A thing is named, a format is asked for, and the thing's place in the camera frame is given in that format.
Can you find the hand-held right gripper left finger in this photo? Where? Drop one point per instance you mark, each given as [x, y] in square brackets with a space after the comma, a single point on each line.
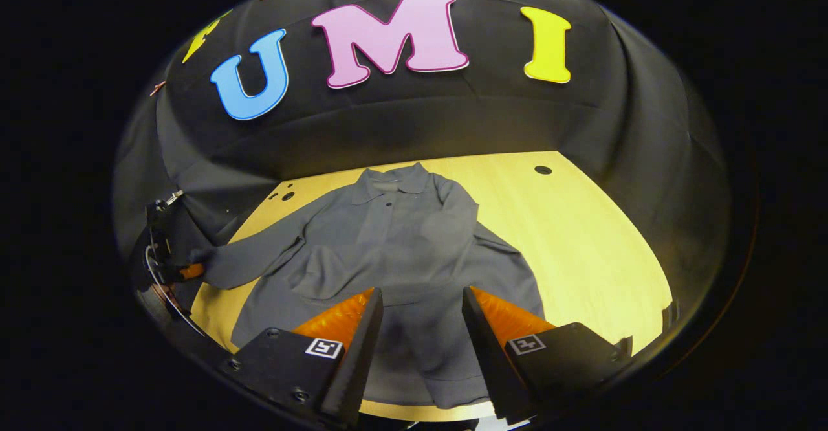
[352, 366]

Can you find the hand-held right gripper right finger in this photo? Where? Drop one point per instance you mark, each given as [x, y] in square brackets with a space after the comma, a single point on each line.
[491, 360]

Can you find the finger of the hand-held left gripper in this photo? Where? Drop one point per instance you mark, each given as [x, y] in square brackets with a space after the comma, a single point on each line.
[191, 271]

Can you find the grey collared shirt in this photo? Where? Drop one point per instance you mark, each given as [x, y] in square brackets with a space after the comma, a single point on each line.
[401, 243]

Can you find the copper cloth clip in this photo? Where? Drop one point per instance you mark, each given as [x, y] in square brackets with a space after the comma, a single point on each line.
[157, 87]

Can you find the black backdrop cloth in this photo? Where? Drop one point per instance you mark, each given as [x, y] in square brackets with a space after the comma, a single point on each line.
[453, 120]

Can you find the dark table edge bracket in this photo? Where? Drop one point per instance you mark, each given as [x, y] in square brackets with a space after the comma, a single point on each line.
[671, 314]
[625, 345]

